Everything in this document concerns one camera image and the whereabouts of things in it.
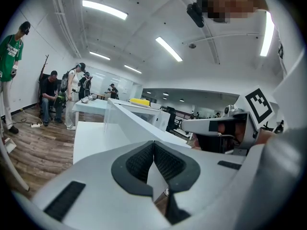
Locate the ceiling light strip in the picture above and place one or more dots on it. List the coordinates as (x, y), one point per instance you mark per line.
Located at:
(132, 69)
(267, 35)
(99, 55)
(104, 9)
(168, 49)

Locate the person's head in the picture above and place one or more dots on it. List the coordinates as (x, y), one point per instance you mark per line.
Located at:
(230, 1)

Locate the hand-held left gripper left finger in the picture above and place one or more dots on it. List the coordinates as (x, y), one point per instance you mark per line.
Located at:
(100, 200)

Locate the person's right forearm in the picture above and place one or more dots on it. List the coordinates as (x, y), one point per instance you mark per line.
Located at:
(266, 136)

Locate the black head camera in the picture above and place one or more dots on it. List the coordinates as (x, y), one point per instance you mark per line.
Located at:
(195, 14)

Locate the white microwave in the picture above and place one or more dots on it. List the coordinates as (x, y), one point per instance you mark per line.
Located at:
(163, 121)

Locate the black office chair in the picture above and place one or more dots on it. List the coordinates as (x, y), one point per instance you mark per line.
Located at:
(172, 118)

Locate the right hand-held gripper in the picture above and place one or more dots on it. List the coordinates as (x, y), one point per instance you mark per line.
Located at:
(260, 106)

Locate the white power strip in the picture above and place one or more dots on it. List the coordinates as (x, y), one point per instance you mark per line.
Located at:
(36, 125)

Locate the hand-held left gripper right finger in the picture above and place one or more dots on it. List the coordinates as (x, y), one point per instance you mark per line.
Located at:
(211, 176)

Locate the yellow corn cob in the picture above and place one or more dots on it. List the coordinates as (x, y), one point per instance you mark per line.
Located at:
(139, 101)

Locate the plain white table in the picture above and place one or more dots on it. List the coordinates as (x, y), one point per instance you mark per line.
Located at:
(91, 106)

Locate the person's right hand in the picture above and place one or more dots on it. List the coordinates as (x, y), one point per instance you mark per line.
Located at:
(239, 133)

